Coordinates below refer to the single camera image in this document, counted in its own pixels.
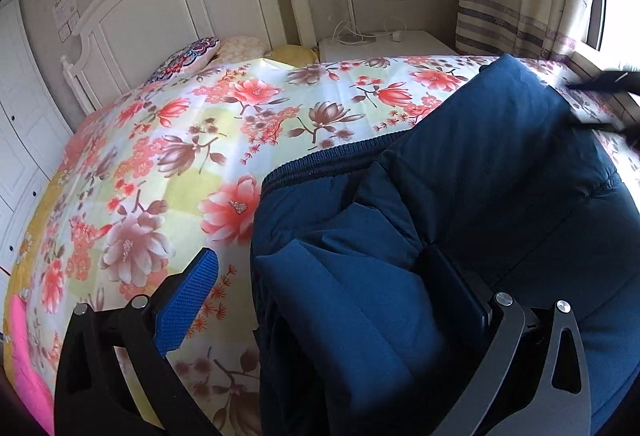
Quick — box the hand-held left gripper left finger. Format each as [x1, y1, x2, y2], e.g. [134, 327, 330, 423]
[54, 247, 222, 436]

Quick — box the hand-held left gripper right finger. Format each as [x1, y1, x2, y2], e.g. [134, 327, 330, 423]
[425, 247, 597, 436]

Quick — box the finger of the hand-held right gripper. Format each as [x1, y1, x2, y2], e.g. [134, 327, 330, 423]
[574, 115, 640, 134]
[569, 69, 640, 93]

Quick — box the blue down jacket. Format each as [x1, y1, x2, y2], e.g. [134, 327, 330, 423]
[250, 54, 640, 436]

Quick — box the window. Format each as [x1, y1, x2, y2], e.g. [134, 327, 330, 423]
[587, 0, 640, 68]

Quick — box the floral bed sheet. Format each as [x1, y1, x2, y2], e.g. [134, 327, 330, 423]
[2, 51, 640, 436]

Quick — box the pink cloth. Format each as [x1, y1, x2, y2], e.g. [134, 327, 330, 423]
[2, 293, 57, 435]

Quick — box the white nightstand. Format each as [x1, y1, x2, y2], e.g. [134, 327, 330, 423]
[317, 30, 459, 65]

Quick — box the white wardrobe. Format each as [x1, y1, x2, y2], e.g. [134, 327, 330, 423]
[0, 0, 77, 278]

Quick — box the patterned round-print pillow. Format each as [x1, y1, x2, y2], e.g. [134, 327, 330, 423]
[147, 36, 221, 85]

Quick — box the beige pillow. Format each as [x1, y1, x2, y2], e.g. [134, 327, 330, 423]
[215, 36, 269, 65]

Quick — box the yellow pillow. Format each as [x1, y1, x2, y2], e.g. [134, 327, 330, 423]
[266, 44, 319, 68]

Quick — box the white bed headboard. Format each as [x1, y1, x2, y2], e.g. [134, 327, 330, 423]
[60, 0, 319, 114]

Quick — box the white cable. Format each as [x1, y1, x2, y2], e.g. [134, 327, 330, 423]
[332, 15, 407, 43]

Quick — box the white wall switch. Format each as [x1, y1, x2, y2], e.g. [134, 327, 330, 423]
[52, 0, 82, 40]

